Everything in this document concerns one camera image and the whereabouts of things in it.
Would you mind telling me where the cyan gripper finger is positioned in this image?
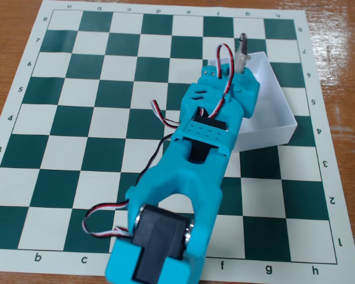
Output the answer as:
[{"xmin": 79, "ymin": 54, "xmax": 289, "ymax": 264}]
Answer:
[{"xmin": 233, "ymin": 68, "xmax": 262, "ymax": 120}]

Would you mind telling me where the cyan gripper body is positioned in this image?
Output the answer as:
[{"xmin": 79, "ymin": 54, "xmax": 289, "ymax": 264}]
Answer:
[{"xmin": 195, "ymin": 63, "xmax": 241, "ymax": 102}]

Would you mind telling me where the white rectangular open box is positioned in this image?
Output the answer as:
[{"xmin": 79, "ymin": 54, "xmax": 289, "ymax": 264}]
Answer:
[{"xmin": 206, "ymin": 51, "xmax": 299, "ymax": 154}]

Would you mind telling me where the green and cream chess mat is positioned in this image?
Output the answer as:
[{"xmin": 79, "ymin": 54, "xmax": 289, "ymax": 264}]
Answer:
[{"xmin": 0, "ymin": 0, "xmax": 355, "ymax": 284}]

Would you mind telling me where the red white black looped cable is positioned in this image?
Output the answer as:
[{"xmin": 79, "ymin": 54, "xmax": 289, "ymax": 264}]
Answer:
[{"xmin": 199, "ymin": 43, "xmax": 235, "ymax": 120}]

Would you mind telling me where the red white black servo cable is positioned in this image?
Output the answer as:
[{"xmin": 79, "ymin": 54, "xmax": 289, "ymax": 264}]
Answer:
[
  {"xmin": 135, "ymin": 99, "xmax": 182, "ymax": 192},
  {"xmin": 82, "ymin": 200, "xmax": 134, "ymax": 239}
]

